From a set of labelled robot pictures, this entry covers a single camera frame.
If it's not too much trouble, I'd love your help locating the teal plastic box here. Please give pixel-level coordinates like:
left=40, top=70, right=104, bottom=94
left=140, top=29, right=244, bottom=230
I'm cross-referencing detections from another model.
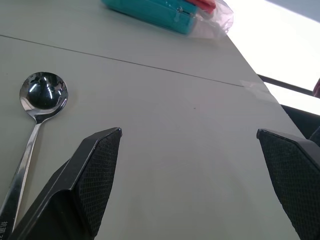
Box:
left=101, top=0, right=201, bottom=35

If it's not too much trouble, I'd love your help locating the clear plastic bag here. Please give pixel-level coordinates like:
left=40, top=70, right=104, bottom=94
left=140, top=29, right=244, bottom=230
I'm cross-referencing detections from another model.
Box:
left=189, top=0, right=235, bottom=40

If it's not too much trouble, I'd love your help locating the dark chair seat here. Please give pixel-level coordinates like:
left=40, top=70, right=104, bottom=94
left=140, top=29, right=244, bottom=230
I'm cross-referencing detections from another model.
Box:
left=281, top=104, right=320, bottom=148

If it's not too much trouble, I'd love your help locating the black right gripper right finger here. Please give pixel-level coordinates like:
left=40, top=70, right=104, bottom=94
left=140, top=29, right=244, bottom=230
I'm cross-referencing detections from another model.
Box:
left=256, top=128, right=320, bottom=240

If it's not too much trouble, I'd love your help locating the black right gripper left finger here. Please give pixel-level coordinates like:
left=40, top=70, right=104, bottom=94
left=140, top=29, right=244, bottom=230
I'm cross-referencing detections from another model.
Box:
left=9, top=127, right=123, bottom=240

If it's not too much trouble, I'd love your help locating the black metal bar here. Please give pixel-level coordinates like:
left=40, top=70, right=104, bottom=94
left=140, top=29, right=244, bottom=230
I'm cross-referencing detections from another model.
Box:
left=257, top=74, right=316, bottom=95

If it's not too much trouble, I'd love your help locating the silver metal spoon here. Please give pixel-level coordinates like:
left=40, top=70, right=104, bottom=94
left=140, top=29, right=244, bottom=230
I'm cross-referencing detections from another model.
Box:
left=0, top=71, right=69, bottom=238

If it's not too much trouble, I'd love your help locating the red item in bag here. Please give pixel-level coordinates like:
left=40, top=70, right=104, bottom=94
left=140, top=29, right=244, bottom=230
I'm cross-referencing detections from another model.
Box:
left=193, top=0, right=217, bottom=14

